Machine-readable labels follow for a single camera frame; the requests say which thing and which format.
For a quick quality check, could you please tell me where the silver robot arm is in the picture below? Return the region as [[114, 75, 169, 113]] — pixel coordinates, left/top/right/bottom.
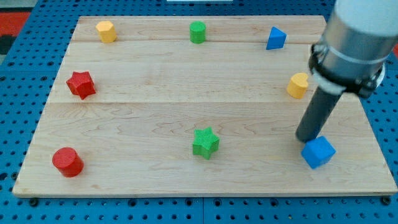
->
[[308, 0, 397, 98]]

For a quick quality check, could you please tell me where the green star block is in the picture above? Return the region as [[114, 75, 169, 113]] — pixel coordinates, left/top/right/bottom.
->
[[192, 127, 220, 160]]

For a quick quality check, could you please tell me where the red star block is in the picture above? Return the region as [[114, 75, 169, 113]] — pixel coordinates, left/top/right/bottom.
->
[[66, 72, 96, 100]]

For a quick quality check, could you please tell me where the wooden board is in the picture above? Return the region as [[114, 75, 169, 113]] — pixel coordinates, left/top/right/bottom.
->
[[12, 16, 397, 198]]

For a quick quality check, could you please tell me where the green cylinder block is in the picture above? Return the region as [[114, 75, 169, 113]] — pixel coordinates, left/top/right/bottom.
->
[[189, 21, 206, 44]]

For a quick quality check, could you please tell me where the yellow heart block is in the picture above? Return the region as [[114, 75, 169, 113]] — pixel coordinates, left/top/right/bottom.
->
[[287, 73, 308, 99]]

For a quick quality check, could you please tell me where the blue triangle block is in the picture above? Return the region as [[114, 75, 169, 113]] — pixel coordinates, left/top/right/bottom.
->
[[266, 27, 287, 50]]

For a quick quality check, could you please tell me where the yellow hexagon block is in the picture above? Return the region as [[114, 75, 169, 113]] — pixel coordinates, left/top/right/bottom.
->
[[95, 21, 117, 43]]

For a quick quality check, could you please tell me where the blue cube block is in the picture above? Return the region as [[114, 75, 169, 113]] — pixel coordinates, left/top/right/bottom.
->
[[301, 136, 336, 169]]

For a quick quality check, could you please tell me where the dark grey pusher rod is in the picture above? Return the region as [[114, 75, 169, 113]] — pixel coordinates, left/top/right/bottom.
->
[[295, 87, 343, 142]]

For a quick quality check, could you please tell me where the red cylinder block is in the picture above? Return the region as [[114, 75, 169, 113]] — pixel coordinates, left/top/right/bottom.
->
[[52, 147, 84, 177]]

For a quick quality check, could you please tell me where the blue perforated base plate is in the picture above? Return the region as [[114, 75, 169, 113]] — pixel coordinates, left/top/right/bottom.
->
[[1, 0, 397, 223]]

